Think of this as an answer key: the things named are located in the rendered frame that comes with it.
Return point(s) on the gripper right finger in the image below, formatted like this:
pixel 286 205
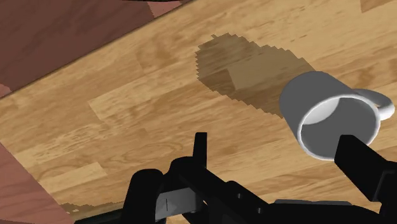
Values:
pixel 363 167

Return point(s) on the white mug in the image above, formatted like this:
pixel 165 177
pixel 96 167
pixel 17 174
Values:
pixel 325 105

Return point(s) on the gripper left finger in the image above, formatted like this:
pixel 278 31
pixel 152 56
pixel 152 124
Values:
pixel 198 183

